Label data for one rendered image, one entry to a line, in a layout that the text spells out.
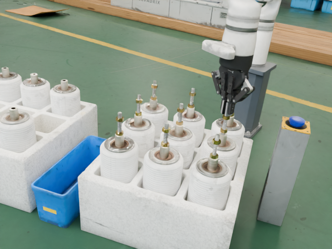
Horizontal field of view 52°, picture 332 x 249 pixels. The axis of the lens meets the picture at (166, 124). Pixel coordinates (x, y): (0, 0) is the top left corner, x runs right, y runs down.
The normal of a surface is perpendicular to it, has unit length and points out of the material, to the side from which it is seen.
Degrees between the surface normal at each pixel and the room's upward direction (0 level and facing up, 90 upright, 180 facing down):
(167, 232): 90
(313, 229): 0
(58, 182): 88
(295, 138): 90
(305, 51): 90
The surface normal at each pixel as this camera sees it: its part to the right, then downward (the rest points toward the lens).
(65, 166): 0.94, 0.19
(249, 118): 0.17, 0.48
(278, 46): -0.58, 0.35
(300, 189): 0.07, -0.88
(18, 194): -0.33, 0.43
